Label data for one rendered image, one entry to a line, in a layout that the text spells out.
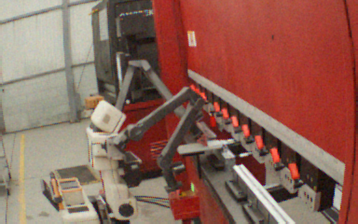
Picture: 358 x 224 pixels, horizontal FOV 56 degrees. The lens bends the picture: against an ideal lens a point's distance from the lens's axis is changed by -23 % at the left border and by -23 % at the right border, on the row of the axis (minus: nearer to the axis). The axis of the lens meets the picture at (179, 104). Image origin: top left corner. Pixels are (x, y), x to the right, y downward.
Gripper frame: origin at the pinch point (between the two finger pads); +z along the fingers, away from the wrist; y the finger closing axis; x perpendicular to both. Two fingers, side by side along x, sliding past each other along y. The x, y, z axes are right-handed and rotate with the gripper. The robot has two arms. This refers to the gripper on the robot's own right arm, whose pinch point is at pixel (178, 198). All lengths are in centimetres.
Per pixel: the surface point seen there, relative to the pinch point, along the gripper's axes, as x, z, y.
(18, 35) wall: 693, -217, -220
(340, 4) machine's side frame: -182, -94, 23
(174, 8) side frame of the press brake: 119, -104, 56
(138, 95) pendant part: 175, -37, 6
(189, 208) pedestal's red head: -4.8, 7.9, 3.5
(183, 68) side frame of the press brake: 119, -53, 45
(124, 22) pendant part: 135, -107, 14
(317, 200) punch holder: -131, -35, 34
